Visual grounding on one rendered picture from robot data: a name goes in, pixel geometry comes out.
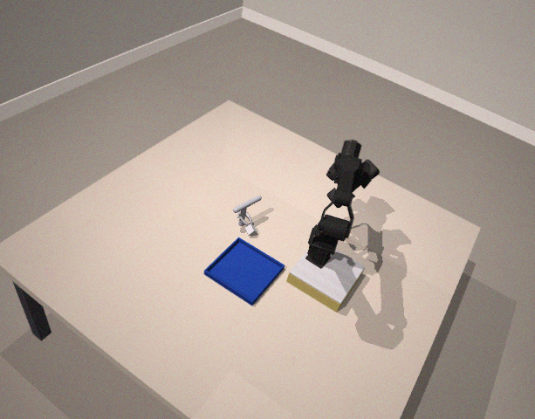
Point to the grey metal t-shaped stake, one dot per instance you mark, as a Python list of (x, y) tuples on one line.
[(243, 207)]

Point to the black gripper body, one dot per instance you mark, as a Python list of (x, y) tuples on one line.
[(368, 169)]

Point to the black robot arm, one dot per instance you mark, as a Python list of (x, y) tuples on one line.
[(330, 229)]

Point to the blue tray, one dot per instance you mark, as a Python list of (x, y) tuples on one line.
[(244, 270)]

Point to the grey metal ring with small tab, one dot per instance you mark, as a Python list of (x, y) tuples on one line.
[(250, 227)]

